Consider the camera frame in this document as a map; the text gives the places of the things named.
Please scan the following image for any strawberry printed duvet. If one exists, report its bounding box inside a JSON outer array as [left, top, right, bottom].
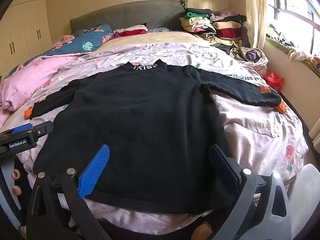
[[15, 42, 309, 235]]

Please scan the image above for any blue floral quilt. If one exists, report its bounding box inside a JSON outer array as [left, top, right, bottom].
[[24, 22, 113, 65]]

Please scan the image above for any person's left hand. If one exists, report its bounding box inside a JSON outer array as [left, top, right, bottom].
[[11, 169, 22, 197]]

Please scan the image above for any pink quilt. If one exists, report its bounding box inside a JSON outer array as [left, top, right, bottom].
[[0, 55, 80, 128]]

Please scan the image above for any beige blanket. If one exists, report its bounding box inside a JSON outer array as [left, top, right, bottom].
[[95, 30, 213, 54]]

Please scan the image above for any cream wardrobe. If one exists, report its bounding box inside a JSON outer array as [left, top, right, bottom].
[[0, 0, 53, 75]]

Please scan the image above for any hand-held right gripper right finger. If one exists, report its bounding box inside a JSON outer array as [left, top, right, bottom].
[[209, 144, 293, 240]]

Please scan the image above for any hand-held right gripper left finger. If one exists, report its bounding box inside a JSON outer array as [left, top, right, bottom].
[[26, 144, 112, 240]]

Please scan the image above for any black printed t-shirt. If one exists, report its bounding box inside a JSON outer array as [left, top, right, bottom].
[[24, 59, 287, 214]]

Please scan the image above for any red plastic bag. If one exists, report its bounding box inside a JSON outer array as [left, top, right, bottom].
[[264, 72, 285, 93]]

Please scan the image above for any window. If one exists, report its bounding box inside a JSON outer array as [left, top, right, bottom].
[[266, 0, 320, 55]]

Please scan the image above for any heap of colourful clothes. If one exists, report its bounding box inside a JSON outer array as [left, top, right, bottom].
[[266, 25, 320, 70]]

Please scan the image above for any green window seat mat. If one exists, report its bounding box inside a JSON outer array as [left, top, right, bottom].
[[265, 37, 320, 77]]

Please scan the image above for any red cloth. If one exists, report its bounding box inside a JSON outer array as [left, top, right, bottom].
[[117, 28, 148, 38]]

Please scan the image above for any pink ruffled cloth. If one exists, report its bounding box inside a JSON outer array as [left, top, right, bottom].
[[55, 34, 76, 50]]

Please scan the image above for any grey padded headboard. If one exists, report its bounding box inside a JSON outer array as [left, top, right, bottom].
[[69, 0, 188, 34]]

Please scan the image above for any cream curtain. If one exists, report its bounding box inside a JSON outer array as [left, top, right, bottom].
[[244, 0, 267, 48]]

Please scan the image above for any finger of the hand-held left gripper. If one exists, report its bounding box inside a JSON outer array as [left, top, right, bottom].
[[11, 123, 33, 134], [32, 120, 54, 141]]

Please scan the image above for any white rounded object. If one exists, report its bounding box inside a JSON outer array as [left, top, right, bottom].
[[285, 164, 320, 240]]

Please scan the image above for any stack of folded clothes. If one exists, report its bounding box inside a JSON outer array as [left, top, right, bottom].
[[179, 8, 250, 53]]

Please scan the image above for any floral cloth bag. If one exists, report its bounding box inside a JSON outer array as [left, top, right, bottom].
[[230, 46, 269, 73]]

